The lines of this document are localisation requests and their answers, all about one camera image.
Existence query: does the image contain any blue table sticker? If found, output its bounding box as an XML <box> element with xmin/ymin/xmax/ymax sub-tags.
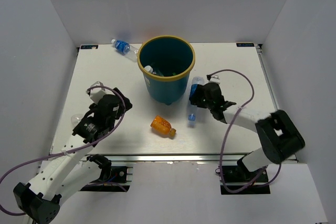
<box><xmin>236</xmin><ymin>42</ymin><xmax>255</xmax><ymax>47</ymax></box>
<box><xmin>80</xmin><ymin>45</ymin><xmax>98</xmax><ymax>50</ymax></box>

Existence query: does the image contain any left blue table sticker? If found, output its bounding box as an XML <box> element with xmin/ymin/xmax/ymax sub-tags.
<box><xmin>80</xmin><ymin>45</ymin><xmax>98</xmax><ymax>50</ymax></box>

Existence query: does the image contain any orange plastic bottle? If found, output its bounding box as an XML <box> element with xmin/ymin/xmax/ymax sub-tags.
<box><xmin>150</xmin><ymin>115</ymin><xmax>176</xmax><ymax>138</ymax></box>

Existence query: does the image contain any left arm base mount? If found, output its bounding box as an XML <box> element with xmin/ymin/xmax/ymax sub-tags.
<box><xmin>81</xmin><ymin>154</ymin><xmax>131</xmax><ymax>193</ymax></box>

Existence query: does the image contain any green plastic soda bottle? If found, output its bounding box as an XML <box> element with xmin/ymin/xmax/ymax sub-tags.
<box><xmin>156</xmin><ymin>69</ymin><xmax>177</xmax><ymax>77</ymax></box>

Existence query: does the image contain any teal bin with yellow rim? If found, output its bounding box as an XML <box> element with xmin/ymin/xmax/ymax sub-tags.
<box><xmin>137</xmin><ymin>35</ymin><xmax>196</xmax><ymax>105</ymax></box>

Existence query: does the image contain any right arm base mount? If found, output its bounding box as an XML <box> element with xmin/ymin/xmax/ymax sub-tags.
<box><xmin>222</xmin><ymin>166</ymin><xmax>271</xmax><ymax>195</ymax></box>

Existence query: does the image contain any right blue table sticker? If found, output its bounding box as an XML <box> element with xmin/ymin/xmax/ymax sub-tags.
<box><xmin>236</xmin><ymin>42</ymin><xmax>255</xmax><ymax>47</ymax></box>

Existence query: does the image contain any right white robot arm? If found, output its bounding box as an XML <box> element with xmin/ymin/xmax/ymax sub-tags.
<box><xmin>189</xmin><ymin>82</ymin><xmax>306</xmax><ymax>182</ymax></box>

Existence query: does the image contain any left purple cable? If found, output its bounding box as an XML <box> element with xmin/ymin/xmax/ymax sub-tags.
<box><xmin>0</xmin><ymin>84</ymin><xmax>127</xmax><ymax>216</ymax></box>

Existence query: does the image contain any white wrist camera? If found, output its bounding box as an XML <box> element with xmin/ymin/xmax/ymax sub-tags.
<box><xmin>86</xmin><ymin>88</ymin><xmax>107</xmax><ymax>104</ymax></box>
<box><xmin>206</xmin><ymin>74</ymin><xmax>220</xmax><ymax>83</ymax></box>

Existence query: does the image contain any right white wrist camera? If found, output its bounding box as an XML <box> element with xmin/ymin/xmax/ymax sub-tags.
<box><xmin>206</xmin><ymin>74</ymin><xmax>220</xmax><ymax>83</ymax></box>

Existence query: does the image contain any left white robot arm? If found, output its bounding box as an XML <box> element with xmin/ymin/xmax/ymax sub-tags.
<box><xmin>13</xmin><ymin>82</ymin><xmax>132</xmax><ymax>223</ymax></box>

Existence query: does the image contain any aluminium table front rail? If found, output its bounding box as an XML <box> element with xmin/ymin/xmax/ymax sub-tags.
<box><xmin>49</xmin><ymin>153</ymin><xmax>299</xmax><ymax>164</ymax></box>

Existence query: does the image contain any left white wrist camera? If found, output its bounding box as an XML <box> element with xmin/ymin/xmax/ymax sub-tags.
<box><xmin>86</xmin><ymin>88</ymin><xmax>107</xmax><ymax>104</ymax></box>

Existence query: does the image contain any blue label water bottle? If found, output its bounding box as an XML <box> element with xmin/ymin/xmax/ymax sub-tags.
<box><xmin>187</xmin><ymin>77</ymin><xmax>204</xmax><ymax>127</ymax></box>
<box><xmin>111</xmin><ymin>39</ymin><xmax>139</xmax><ymax>62</ymax></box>

